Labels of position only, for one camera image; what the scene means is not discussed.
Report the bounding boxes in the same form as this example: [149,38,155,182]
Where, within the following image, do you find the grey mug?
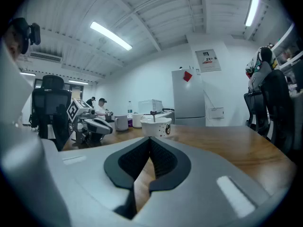
[114,114,130,131]

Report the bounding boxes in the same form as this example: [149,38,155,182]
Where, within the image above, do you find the person's head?
[3,22,26,62]

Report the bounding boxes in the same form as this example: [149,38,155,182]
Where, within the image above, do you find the silver fridge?
[171,69,206,127]

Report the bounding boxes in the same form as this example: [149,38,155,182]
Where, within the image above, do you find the white wall panel box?
[195,48,222,73]

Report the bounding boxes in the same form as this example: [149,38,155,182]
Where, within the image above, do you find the black mesh office chair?
[29,74,71,151]
[243,91,269,133]

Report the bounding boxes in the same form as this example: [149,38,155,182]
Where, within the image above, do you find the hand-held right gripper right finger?
[131,136,271,227]

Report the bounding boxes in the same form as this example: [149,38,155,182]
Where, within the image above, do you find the white bear-print cup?
[140,117,172,138]

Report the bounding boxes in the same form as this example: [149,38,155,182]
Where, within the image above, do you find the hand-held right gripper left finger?
[48,136,152,227]

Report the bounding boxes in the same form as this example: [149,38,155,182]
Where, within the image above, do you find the white green patterned garment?
[245,46,279,79]

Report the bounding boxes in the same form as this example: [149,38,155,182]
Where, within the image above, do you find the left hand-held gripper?
[67,98,113,149]

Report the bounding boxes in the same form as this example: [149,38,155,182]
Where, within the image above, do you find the white side table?
[151,110,176,125]

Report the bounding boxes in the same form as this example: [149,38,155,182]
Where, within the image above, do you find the ceiling air conditioner vent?
[29,51,62,63]

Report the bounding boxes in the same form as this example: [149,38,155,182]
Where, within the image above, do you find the cream white mug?
[132,113,145,128]

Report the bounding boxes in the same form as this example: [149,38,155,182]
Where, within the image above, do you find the white shelving desk unit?
[269,22,303,70]

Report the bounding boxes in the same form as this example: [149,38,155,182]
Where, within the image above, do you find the white boxy appliance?
[138,99,164,114]

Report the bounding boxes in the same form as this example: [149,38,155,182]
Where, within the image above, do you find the black head-worn camera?
[10,17,41,55]

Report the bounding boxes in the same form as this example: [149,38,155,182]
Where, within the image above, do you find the small white wall box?
[209,107,224,119]

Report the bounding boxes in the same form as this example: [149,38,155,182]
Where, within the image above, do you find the grey garment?
[250,61,273,89]

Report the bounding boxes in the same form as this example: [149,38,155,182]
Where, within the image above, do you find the black high-back office chair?
[259,69,295,151]

